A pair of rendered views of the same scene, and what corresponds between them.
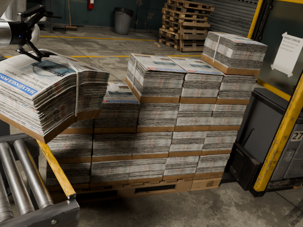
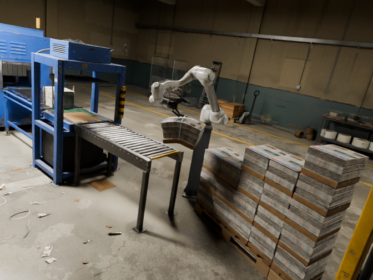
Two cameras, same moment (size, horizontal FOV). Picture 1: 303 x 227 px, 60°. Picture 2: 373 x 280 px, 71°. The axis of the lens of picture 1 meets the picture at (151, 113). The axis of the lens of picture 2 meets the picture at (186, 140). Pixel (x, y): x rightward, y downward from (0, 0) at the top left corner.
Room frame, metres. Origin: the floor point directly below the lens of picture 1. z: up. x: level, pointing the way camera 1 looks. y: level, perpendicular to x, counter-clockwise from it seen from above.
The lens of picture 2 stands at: (0.44, -2.15, 1.77)
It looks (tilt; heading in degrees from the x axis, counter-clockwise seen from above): 17 degrees down; 76
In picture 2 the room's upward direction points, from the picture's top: 9 degrees clockwise
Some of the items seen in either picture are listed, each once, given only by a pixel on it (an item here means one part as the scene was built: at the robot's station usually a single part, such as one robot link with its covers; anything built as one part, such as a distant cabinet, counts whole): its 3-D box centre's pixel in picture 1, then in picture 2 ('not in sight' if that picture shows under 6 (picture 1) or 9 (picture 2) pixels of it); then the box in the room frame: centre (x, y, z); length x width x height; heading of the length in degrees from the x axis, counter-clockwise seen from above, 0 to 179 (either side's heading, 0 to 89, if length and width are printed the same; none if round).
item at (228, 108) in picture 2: not in sight; (226, 109); (3.87, 6.71, 0.28); 1.20 x 0.83 x 0.57; 130
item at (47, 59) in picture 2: not in sight; (81, 63); (-0.21, 1.65, 1.50); 0.94 x 0.68 x 0.10; 40
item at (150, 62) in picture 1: (157, 62); (268, 150); (1.79, 0.02, 1.06); 0.37 x 0.29 x 0.01; 24
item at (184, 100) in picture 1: (187, 90); (290, 183); (1.93, -0.24, 0.86); 0.38 x 0.29 x 0.04; 24
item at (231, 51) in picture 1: (213, 115); (313, 222); (2.04, -0.51, 0.65); 0.39 x 0.30 x 1.29; 23
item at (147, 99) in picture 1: (150, 88); (264, 169); (1.81, 0.04, 0.86); 0.38 x 0.29 x 0.04; 24
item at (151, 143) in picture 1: (126, 141); (245, 202); (1.76, 0.15, 0.42); 1.17 x 0.39 x 0.83; 113
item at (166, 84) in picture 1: (153, 77); (266, 161); (1.81, 0.04, 0.95); 0.38 x 0.29 x 0.23; 24
